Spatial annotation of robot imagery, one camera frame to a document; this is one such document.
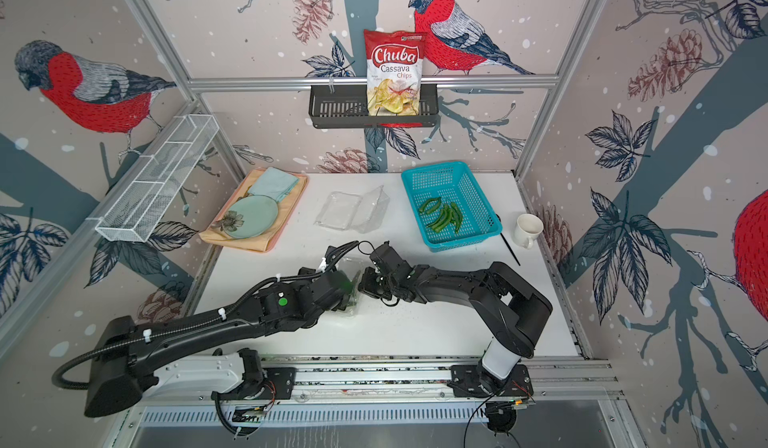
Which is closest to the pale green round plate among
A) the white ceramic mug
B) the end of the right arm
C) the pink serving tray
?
the pink serving tray

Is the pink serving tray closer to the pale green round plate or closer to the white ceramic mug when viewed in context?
the pale green round plate

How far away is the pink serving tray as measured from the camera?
103 cm

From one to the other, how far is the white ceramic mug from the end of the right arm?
1.45 feet

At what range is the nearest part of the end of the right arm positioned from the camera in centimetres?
66

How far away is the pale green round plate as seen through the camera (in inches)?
41.2

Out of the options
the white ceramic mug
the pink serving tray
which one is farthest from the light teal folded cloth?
the white ceramic mug

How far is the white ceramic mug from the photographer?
94 cm

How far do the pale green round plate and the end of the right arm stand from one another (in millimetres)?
498

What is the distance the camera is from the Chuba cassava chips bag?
848mm
